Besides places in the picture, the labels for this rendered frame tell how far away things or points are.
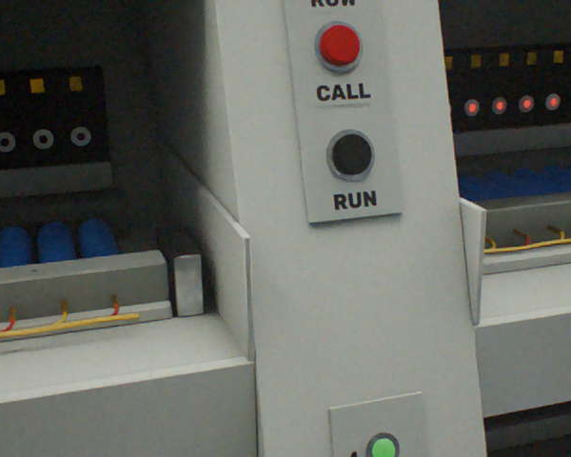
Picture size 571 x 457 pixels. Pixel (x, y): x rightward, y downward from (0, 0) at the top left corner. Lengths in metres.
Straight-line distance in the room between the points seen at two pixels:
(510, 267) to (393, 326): 0.10
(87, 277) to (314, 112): 0.12
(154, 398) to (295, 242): 0.08
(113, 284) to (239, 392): 0.07
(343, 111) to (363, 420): 0.12
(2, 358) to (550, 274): 0.25
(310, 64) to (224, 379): 0.13
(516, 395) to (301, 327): 0.11
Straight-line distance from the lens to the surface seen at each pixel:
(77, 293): 0.35
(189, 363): 0.31
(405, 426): 0.34
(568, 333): 0.38
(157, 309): 0.35
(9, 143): 0.47
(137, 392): 0.31
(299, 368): 0.32
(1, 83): 0.47
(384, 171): 0.33
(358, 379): 0.33
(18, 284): 0.35
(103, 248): 0.39
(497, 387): 0.37
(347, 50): 0.32
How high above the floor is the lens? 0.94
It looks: level
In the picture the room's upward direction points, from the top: 6 degrees counter-clockwise
